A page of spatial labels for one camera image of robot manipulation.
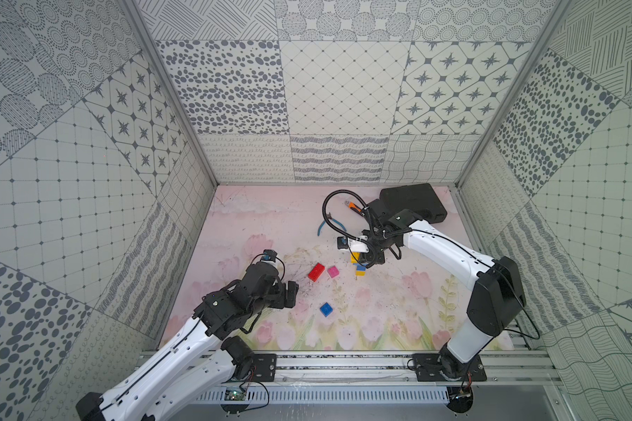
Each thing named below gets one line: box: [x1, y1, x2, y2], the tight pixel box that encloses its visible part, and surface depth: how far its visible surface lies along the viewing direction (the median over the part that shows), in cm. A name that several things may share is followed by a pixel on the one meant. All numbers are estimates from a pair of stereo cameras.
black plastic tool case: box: [379, 182, 448, 223], surface depth 113 cm
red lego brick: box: [307, 262, 326, 283], surface depth 95 cm
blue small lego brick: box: [319, 301, 334, 318], surface depth 86 cm
